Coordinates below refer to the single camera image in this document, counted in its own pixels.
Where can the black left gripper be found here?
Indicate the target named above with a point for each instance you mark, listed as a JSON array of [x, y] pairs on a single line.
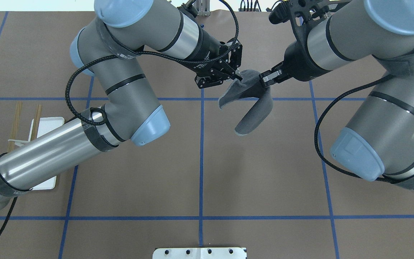
[[208, 51]]

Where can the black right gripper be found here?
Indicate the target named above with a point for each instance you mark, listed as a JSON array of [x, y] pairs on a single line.
[[298, 62]]

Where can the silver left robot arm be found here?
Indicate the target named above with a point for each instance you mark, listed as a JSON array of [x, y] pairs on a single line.
[[110, 96]]

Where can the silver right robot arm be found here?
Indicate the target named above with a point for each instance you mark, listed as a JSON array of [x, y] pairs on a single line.
[[377, 144]]

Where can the wooden towel rack white base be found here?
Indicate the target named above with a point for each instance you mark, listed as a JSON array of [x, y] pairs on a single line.
[[39, 127]]

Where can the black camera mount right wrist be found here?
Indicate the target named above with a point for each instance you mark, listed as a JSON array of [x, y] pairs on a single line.
[[303, 15]]

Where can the white pedestal column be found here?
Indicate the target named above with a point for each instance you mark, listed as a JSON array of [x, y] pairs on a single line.
[[200, 253]]

